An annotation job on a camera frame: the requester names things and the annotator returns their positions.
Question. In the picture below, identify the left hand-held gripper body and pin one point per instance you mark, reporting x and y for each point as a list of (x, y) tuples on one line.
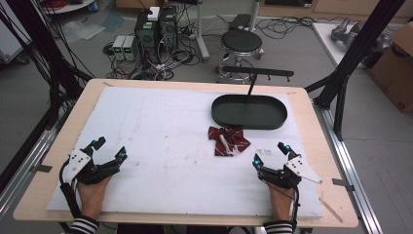
[(97, 172)]

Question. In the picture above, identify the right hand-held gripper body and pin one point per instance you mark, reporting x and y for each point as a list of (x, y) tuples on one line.
[(279, 177)]

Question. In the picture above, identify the dark red striped bow tie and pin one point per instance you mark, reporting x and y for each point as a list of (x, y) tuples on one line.
[(234, 135)]

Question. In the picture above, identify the black hanger stand oval tray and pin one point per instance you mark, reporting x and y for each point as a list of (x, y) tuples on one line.
[(249, 113)]

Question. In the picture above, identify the person's right hand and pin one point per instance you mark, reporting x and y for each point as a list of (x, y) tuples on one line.
[(281, 201)]

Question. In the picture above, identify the person's left hand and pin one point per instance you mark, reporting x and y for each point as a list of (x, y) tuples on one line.
[(92, 196)]

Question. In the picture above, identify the white foam mat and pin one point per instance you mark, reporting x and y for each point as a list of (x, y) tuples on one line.
[(168, 146)]

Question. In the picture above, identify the black tape strip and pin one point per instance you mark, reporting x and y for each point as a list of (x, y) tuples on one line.
[(342, 183), (42, 168)]

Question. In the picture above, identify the thin wooden stick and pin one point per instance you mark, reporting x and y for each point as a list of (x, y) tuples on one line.
[(330, 210)]

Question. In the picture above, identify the small grey power supply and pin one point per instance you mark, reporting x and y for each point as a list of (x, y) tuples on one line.
[(130, 48), (119, 47)]

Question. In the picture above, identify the clear plastic sheet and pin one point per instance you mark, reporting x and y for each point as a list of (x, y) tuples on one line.
[(79, 30)]

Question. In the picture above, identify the black round stool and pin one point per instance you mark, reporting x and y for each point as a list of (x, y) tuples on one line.
[(242, 42)]

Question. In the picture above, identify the black computer tower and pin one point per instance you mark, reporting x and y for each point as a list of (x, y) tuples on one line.
[(146, 32), (168, 29)]

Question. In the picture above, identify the grey robot part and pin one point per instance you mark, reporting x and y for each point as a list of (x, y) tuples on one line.
[(347, 31)]

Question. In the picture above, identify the black flat device on floor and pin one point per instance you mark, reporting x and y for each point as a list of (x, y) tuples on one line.
[(240, 21)]

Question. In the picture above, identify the brown cardboard box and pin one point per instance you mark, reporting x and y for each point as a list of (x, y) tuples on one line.
[(394, 68)]

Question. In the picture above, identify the grey desk leg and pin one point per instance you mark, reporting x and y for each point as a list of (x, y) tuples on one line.
[(255, 13), (201, 32)]

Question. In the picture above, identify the white box on computer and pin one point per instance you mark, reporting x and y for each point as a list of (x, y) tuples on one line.
[(153, 13)]

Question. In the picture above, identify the round white table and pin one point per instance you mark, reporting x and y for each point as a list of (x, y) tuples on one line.
[(66, 4)]

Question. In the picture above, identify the aluminium rail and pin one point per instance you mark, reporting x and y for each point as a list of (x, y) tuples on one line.
[(24, 169), (349, 169)]

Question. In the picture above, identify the black metal frame stand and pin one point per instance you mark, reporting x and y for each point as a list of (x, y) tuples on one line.
[(45, 55), (354, 58)]

